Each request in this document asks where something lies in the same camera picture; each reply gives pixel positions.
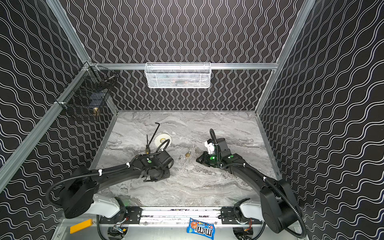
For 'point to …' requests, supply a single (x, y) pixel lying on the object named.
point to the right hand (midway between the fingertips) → (197, 160)
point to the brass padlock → (188, 154)
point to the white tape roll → (160, 138)
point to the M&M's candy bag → (201, 228)
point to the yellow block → (81, 226)
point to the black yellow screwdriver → (147, 150)
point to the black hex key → (152, 138)
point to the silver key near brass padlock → (180, 157)
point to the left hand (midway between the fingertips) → (172, 177)
